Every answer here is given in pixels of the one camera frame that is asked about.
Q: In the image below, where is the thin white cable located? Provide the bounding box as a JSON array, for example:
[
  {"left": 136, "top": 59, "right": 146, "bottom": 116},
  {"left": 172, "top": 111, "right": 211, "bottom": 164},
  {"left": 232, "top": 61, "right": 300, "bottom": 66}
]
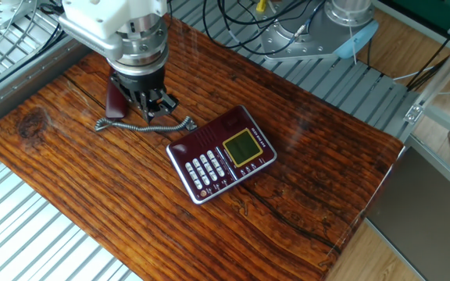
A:
[{"left": 391, "top": 66, "right": 437, "bottom": 82}]

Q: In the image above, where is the silver corner bracket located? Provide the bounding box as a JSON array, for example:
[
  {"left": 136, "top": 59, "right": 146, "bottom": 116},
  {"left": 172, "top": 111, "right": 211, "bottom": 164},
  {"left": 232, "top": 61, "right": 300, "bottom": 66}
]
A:
[{"left": 403, "top": 103, "right": 425, "bottom": 125}]

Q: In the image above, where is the thin black cable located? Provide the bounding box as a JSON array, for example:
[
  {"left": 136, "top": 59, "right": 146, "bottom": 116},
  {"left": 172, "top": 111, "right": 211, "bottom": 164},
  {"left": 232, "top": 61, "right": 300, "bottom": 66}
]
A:
[{"left": 406, "top": 54, "right": 450, "bottom": 91}]

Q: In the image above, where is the glossy wood-grain board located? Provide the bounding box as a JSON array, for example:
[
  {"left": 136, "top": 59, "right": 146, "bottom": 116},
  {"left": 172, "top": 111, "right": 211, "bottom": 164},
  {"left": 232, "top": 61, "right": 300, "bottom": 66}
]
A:
[{"left": 0, "top": 13, "right": 405, "bottom": 281}]

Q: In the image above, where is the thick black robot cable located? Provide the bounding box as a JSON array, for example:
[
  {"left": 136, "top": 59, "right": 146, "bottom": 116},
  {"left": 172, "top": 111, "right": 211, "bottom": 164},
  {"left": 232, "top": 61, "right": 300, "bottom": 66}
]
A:
[{"left": 201, "top": 0, "right": 327, "bottom": 55}]

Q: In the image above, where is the grey metal panel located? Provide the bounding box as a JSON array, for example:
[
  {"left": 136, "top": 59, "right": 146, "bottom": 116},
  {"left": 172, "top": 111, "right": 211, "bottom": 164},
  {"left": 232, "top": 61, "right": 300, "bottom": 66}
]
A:
[{"left": 365, "top": 134, "right": 450, "bottom": 281}]

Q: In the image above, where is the black cable with silver plug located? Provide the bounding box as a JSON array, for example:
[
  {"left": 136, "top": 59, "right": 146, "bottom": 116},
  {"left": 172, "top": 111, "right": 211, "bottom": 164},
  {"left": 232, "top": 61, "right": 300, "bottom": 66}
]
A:
[{"left": 291, "top": 0, "right": 327, "bottom": 40}]

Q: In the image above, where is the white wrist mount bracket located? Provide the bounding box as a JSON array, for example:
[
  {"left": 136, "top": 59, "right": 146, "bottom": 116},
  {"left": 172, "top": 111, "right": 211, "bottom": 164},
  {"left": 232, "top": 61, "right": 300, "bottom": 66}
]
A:
[{"left": 59, "top": 0, "right": 168, "bottom": 41}]

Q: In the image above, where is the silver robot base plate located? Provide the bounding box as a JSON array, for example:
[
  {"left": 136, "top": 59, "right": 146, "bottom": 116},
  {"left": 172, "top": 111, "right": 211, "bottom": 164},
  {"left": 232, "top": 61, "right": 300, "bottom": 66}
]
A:
[{"left": 259, "top": 15, "right": 366, "bottom": 62}]

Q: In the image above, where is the aluminium frame post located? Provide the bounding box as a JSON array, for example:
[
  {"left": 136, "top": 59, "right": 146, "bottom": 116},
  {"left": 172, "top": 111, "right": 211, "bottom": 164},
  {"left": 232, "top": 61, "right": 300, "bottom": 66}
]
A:
[{"left": 414, "top": 23, "right": 450, "bottom": 118}]

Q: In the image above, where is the grey telephone cord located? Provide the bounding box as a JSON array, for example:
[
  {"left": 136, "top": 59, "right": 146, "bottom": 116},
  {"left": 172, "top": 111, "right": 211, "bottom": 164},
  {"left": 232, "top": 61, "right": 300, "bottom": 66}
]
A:
[{"left": 94, "top": 115, "right": 198, "bottom": 133}]

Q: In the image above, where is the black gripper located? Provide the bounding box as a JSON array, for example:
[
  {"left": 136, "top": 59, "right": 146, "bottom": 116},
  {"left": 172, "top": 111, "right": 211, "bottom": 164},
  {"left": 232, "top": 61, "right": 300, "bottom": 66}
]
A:
[{"left": 109, "top": 66, "right": 180, "bottom": 123}]

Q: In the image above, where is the maroon telephone handset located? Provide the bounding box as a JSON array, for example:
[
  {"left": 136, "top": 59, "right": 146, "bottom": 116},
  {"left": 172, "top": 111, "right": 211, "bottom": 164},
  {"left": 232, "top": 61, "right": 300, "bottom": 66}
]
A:
[{"left": 105, "top": 76, "right": 129, "bottom": 119}]

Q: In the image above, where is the grey aluminium frame rail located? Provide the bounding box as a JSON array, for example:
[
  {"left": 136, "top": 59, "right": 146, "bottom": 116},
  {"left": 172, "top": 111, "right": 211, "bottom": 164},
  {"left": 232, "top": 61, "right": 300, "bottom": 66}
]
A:
[{"left": 0, "top": 33, "right": 111, "bottom": 136}]

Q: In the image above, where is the metal wire grid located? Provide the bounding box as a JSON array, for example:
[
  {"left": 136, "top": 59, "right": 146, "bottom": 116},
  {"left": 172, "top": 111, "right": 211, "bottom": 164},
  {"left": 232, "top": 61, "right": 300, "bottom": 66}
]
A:
[{"left": 0, "top": 23, "right": 64, "bottom": 89}]

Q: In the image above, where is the white cable tie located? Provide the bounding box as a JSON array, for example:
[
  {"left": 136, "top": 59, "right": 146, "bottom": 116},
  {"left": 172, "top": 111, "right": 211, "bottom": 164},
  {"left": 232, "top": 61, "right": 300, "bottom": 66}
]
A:
[{"left": 348, "top": 21, "right": 359, "bottom": 66}]

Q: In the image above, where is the maroon telephone base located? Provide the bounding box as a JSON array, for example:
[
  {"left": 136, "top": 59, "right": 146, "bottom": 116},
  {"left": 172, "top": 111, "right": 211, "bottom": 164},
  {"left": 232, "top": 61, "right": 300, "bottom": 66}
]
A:
[{"left": 165, "top": 104, "right": 278, "bottom": 205}]

